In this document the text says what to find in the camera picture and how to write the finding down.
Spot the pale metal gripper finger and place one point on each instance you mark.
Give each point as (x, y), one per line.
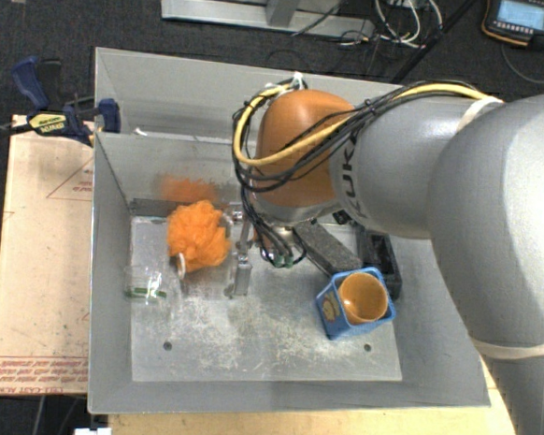
(230, 279)
(244, 280)

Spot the orange mesh bath sponge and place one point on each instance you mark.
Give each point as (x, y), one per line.
(198, 234)

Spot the grey metal bin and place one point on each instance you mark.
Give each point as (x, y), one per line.
(266, 352)

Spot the blue box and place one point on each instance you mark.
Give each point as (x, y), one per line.
(334, 317)

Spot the orange cup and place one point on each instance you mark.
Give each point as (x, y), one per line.
(364, 299)

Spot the black plastic tray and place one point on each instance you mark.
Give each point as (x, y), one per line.
(385, 263)

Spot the brown cardboard board, red print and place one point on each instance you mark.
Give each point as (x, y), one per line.
(43, 264)

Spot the black cylinder on white bracket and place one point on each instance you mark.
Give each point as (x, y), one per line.
(342, 217)

